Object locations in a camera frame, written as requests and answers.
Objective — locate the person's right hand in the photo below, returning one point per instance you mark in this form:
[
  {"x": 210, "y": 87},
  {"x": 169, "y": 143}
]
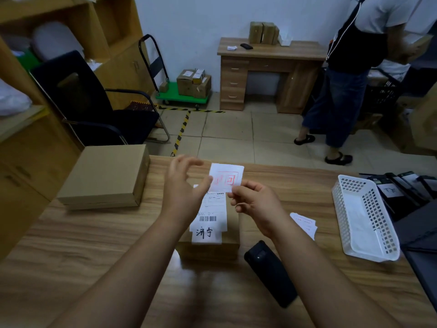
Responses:
[{"x": 263, "y": 208}]

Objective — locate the person's left hand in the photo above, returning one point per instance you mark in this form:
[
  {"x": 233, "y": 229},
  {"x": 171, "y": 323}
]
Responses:
[{"x": 181, "y": 201}]

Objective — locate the stack of white stickers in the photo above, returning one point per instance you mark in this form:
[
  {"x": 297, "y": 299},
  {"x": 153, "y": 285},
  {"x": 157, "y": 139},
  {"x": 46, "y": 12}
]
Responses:
[{"x": 304, "y": 225}]

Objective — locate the red stamped white sticker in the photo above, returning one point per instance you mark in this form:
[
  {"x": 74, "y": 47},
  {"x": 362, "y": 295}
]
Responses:
[{"x": 227, "y": 175}]

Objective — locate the red striped cardboard box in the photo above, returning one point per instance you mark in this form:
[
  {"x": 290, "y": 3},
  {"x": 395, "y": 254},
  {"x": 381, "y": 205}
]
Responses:
[{"x": 211, "y": 251}]

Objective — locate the black handheld scanner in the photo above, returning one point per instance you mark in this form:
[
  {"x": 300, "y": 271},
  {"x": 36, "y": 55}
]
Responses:
[{"x": 269, "y": 273}]

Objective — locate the large plain cardboard box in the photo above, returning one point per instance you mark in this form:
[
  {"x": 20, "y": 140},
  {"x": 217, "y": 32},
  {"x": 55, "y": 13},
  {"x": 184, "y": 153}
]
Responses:
[{"x": 102, "y": 170}]

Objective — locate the person's left forearm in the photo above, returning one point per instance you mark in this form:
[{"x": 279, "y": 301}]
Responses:
[{"x": 119, "y": 286}]

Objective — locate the person's right forearm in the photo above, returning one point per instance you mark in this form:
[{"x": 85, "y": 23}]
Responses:
[{"x": 334, "y": 286}]

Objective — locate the medium taped cardboard box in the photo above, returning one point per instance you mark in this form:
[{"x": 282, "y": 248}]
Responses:
[{"x": 191, "y": 90}]

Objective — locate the tiny cardboard box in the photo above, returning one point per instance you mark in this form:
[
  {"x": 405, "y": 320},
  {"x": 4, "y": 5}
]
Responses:
[{"x": 163, "y": 87}]

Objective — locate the small yellowish cardboard box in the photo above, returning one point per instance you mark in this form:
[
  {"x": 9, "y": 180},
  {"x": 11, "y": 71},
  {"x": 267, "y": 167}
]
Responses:
[{"x": 198, "y": 75}]

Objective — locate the small labelled cardboard box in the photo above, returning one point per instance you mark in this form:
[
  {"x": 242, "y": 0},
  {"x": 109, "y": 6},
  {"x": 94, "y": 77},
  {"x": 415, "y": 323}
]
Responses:
[{"x": 185, "y": 74}]

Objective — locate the stack of large cardboard boxes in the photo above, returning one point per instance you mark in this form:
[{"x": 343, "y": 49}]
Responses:
[{"x": 30, "y": 174}]

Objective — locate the stack of small cardboard boxes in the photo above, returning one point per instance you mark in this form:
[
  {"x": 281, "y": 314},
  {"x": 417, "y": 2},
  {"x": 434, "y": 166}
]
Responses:
[{"x": 263, "y": 32}]

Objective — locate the white perforated plastic tray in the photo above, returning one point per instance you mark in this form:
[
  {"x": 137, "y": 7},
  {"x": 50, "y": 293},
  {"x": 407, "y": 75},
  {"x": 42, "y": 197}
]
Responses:
[{"x": 335, "y": 204}]

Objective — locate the pile of translucent backing papers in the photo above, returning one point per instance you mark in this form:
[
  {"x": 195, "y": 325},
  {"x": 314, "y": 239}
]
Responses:
[{"x": 358, "y": 225}]

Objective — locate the green platform trolley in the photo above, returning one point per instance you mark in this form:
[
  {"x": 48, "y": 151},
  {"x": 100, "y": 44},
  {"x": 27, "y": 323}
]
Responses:
[{"x": 177, "y": 98}]

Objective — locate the black scanners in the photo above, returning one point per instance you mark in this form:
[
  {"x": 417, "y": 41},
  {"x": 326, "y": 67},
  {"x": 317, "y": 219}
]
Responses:
[{"x": 389, "y": 196}]

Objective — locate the wooden drawer desk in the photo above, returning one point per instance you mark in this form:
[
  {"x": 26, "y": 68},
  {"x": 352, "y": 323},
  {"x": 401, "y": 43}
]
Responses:
[{"x": 235, "y": 81}]

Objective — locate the black flat device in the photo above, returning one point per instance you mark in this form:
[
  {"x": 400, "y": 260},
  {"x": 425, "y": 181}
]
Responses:
[
  {"x": 418, "y": 182},
  {"x": 406, "y": 187},
  {"x": 429, "y": 186}
]

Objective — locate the black office chair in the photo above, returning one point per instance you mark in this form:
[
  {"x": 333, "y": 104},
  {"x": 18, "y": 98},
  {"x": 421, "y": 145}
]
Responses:
[{"x": 75, "y": 99}]

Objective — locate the small black phone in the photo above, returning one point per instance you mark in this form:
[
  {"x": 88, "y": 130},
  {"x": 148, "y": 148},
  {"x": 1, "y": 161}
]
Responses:
[{"x": 246, "y": 46}]

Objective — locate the dark metal shelf rack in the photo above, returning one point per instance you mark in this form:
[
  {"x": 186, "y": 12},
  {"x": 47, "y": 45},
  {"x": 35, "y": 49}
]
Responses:
[{"x": 420, "y": 256}]

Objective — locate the black plastic crate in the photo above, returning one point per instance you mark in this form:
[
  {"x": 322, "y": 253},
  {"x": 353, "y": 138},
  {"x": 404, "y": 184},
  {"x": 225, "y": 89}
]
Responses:
[{"x": 384, "y": 95}]

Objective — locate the white folded paper bag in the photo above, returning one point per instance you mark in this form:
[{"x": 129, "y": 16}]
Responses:
[{"x": 285, "y": 40}]

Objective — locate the flat brown parcel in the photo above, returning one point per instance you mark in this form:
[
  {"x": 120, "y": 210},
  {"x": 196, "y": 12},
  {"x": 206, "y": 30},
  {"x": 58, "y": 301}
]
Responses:
[{"x": 17, "y": 124}]

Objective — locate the knotted white plastic bag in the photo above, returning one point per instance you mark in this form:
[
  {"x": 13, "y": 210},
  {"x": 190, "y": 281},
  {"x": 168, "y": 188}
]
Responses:
[{"x": 13, "y": 100}]

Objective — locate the grey soft parcel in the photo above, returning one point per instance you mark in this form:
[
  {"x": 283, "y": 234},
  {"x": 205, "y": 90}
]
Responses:
[{"x": 58, "y": 40}]

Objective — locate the small green packet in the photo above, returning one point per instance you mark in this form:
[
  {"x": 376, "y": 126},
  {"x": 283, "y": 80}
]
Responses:
[{"x": 28, "y": 61}]

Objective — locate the white topped brown box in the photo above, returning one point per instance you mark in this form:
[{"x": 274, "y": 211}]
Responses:
[{"x": 418, "y": 47}]

